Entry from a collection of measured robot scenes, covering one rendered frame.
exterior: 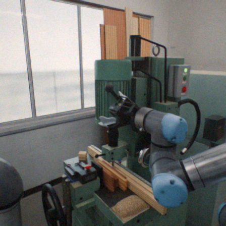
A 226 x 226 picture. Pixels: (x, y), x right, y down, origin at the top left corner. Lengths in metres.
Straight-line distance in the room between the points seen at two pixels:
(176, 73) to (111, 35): 1.61
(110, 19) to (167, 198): 2.36
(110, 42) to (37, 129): 1.32
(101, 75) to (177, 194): 0.59
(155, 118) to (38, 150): 1.93
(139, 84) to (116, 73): 0.16
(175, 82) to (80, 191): 0.69
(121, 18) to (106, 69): 1.92
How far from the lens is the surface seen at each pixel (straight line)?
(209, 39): 3.19
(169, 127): 0.53
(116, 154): 1.03
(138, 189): 0.96
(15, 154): 2.31
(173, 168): 0.48
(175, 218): 1.34
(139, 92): 0.98
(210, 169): 0.48
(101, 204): 0.97
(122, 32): 2.69
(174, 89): 1.04
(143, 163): 1.03
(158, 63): 0.99
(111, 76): 0.86
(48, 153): 2.43
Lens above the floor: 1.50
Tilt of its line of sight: 15 degrees down
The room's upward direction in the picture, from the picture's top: straight up
